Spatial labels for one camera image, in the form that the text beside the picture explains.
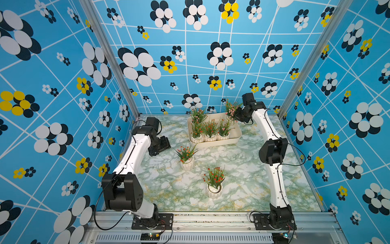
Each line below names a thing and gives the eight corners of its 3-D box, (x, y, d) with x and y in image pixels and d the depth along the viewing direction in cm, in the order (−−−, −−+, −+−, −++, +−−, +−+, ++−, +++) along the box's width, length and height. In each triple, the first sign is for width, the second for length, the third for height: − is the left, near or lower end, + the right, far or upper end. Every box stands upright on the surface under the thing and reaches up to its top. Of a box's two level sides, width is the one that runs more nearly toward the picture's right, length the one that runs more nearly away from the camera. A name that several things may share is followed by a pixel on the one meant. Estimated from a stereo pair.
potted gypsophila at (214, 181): (203, 199, 83) (204, 191, 71) (203, 176, 91) (203, 166, 79) (223, 199, 82) (227, 191, 71) (221, 176, 91) (224, 165, 79)
